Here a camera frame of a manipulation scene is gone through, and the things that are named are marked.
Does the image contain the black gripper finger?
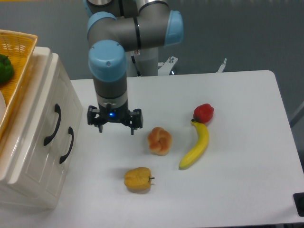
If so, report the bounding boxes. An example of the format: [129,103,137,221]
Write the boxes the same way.
[87,105,105,133]
[123,109,143,135]

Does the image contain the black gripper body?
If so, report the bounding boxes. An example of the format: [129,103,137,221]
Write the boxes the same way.
[96,101,130,126]

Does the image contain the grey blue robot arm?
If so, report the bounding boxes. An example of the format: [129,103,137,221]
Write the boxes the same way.
[83,0,184,130]

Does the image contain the white drawer cabinet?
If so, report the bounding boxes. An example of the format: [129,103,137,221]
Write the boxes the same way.
[0,47,83,209]

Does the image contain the knotted toy bread roll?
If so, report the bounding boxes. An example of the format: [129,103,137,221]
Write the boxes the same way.
[147,127,172,156]

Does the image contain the yellow toy bell pepper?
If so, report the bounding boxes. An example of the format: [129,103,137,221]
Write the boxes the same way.
[124,167,155,190]

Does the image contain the red toy pepper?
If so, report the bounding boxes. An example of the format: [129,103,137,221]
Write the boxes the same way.
[193,104,214,124]

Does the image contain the yellow toy banana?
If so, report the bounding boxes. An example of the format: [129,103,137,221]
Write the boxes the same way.
[179,119,209,170]

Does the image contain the green toy pepper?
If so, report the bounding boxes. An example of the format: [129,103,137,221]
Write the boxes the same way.
[0,54,14,83]

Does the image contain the yellow woven basket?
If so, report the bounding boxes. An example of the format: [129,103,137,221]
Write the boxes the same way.
[0,30,38,135]

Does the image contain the black corner device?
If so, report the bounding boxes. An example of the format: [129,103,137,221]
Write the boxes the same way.
[293,192,304,217]

